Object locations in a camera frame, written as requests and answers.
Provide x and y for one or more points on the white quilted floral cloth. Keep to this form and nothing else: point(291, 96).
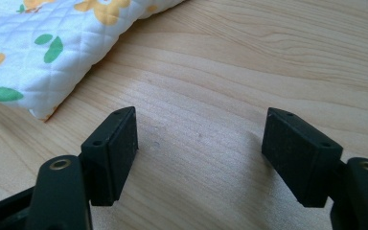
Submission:
point(41, 48)

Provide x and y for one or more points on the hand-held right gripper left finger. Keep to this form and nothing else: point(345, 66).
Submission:
point(108, 159)

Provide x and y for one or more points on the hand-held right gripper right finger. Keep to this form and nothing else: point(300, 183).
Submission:
point(300, 159)

